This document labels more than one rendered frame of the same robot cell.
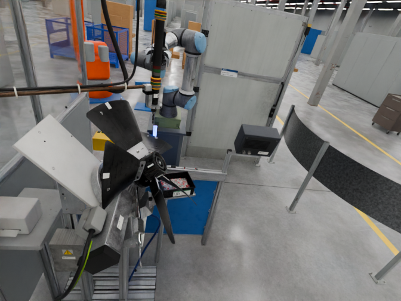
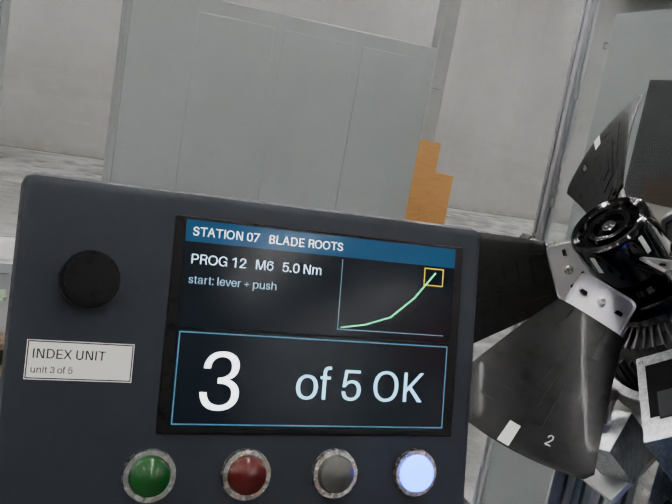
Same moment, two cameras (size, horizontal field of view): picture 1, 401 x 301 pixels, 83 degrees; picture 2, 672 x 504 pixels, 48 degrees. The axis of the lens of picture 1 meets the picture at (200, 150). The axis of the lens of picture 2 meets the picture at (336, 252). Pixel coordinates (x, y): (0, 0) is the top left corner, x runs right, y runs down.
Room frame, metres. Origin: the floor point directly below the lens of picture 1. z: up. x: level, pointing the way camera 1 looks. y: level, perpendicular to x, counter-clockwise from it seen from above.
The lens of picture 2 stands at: (1.88, -0.41, 1.31)
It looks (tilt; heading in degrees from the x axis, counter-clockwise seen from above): 10 degrees down; 169
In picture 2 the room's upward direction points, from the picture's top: 10 degrees clockwise
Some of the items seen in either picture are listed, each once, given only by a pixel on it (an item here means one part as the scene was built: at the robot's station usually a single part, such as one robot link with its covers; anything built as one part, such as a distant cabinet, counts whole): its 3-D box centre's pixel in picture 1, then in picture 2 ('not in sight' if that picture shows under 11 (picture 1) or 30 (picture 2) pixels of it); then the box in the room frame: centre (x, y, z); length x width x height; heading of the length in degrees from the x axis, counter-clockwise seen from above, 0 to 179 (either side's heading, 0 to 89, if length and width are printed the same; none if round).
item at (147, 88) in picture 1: (152, 95); not in sight; (0.93, 0.25, 1.51); 0.09 x 0.07 x 0.10; 137
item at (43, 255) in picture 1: (46, 265); not in sight; (0.72, 0.76, 0.42); 0.04 x 0.04 x 0.83; 12
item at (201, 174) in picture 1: (165, 171); not in sight; (1.31, 0.22, 0.82); 0.90 x 0.04 x 0.08; 102
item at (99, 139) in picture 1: (107, 142); not in sight; (1.23, 0.60, 1.02); 0.16 x 0.10 x 0.11; 102
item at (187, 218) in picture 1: (161, 207); not in sight; (1.31, 0.22, 0.45); 0.82 x 0.02 x 0.66; 102
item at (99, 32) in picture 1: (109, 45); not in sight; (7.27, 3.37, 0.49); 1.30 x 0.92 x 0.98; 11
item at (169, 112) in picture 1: (169, 108); not in sight; (1.72, 0.32, 1.14); 0.15 x 0.15 x 0.10
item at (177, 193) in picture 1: (175, 184); not in sight; (1.17, 0.12, 0.85); 0.22 x 0.17 x 0.07; 117
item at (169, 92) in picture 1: (170, 94); not in sight; (1.72, 0.31, 1.26); 0.13 x 0.12 x 0.14; 70
